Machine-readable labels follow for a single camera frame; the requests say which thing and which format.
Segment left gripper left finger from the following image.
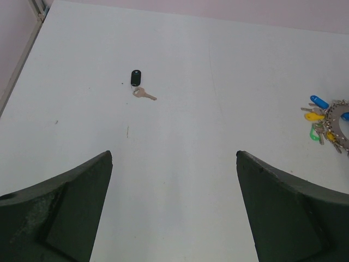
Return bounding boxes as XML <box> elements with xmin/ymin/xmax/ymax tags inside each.
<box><xmin>1</xmin><ymin>151</ymin><xmax>112</xmax><ymax>261</ymax></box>

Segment key with black tag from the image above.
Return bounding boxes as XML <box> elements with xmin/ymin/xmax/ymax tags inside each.
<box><xmin>130</xmin><ymin>69</ymin><xmax>157</xmax><ymax>101</ymax></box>

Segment left aluminium corner post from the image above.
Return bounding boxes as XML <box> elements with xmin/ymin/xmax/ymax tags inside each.
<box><xmin>1</xmin><ymin>0</ymin><xmax>50</xmax><ymax>112</ymax></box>

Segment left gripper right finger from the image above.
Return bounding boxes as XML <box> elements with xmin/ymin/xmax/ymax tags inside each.
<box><xmin>236</xmin><ymin>151</ymin><xmax>348</xmax><ymax>261</ymax></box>

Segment silver disc keyring with keys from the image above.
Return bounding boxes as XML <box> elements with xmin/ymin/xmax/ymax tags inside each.
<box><xmin>301</xmin><ymin>95</ymin><xmax>348</xmax><ymax>154</ymax></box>

